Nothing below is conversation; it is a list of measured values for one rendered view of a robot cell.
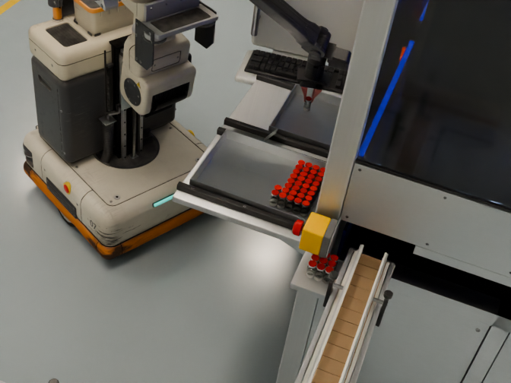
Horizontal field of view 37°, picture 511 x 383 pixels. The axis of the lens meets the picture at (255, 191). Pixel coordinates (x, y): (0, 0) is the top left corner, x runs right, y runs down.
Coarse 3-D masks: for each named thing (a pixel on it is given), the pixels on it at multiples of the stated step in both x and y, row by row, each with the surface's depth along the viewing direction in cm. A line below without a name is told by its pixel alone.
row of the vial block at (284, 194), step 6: (300, 162) 218; (300, 168) 216; (294, 174) 214; (288, 180) 212; (294, 180) 212; (288, 186) 210; (282, 192) 207; (288, 192) 208; (282, 198) 206; (282, 204) 208
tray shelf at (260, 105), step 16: (256, 80) 255; (256, 96) 248; (272, 96) 249; (240, 112) 241; (256, 112) 241; (272, 112) 242; (176, 192) 210; (208, 208) 207; (224, 208) 207; (240, 224) 205; (256, 224) 204; (272, 224) 205; (288, 240) 203; (336, 240) 203
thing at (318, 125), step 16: (288, 96) 244; (320, 96) 249; (288, 112) 243; (304, 112) 244; (320, 112) 245; (336, 112) 246; (272, 128) 232; (288, 128) 237; (304, 128) 238; (320, 128) 239; (320, 144) 229
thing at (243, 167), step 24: (216, 144) 222; (240, 144) 228; (264, 144) 226; (216, 168) 219; (240, 168) 220; (264, 168) 221; (288, 168) 223; (312, 168) 224; (216, 192) 209; (240, 192) 212; (264, 192) 214; (288, 216) 204
